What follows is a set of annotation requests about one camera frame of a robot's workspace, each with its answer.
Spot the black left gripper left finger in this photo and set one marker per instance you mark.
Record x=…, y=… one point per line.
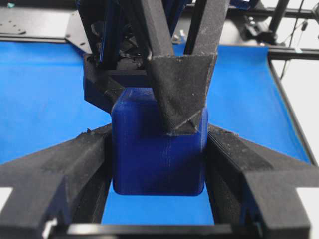
x=67, y=183

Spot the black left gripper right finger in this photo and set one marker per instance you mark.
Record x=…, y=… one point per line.
x=251, y=184

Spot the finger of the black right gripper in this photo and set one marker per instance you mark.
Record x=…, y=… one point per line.
x=181, y=83

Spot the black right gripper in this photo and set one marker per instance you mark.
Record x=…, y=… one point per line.
x=127, y=38

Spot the blue cube block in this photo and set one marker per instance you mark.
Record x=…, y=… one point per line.
x=145, y=160

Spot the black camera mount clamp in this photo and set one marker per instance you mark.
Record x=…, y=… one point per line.
x=258, y=31

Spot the black aluminium frame rail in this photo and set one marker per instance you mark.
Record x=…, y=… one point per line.
x=280, y=52

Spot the black metal base plate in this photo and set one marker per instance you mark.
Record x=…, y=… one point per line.
x=52, y=25

